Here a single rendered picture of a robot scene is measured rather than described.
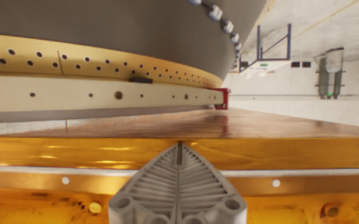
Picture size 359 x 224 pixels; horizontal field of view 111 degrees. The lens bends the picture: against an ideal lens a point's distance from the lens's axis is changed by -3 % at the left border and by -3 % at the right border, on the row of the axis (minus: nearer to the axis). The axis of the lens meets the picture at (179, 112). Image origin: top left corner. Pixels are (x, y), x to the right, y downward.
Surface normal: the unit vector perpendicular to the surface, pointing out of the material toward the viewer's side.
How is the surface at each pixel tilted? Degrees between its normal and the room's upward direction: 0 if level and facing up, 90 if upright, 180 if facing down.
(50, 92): 90
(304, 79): 90
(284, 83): 90
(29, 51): 62
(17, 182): 91
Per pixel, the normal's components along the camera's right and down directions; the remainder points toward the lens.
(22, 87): 0.41, 0.08
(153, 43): 0.55, 0.52
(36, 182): -0.02, 0.08
